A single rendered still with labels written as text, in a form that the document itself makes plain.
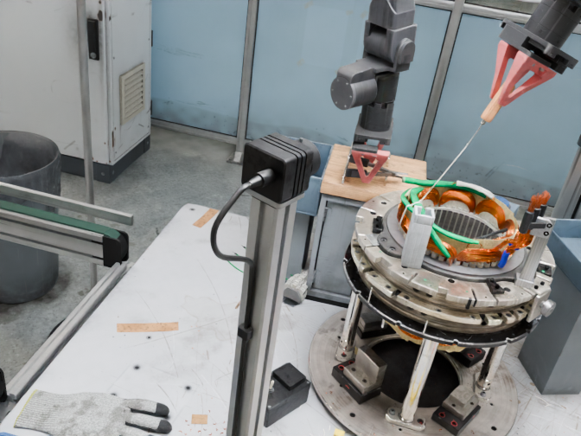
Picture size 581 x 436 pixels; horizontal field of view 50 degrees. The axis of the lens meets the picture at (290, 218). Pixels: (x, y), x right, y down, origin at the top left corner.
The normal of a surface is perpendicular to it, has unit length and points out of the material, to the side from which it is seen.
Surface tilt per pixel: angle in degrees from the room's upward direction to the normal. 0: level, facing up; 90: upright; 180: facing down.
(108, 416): 2
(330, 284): 90
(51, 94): 90
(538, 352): 90
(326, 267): 90
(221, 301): 0
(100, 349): 0
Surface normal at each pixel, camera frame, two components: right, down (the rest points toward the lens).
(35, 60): -0.24, 0.48
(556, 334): -0.98, -0.04
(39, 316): 0.13, -0.85
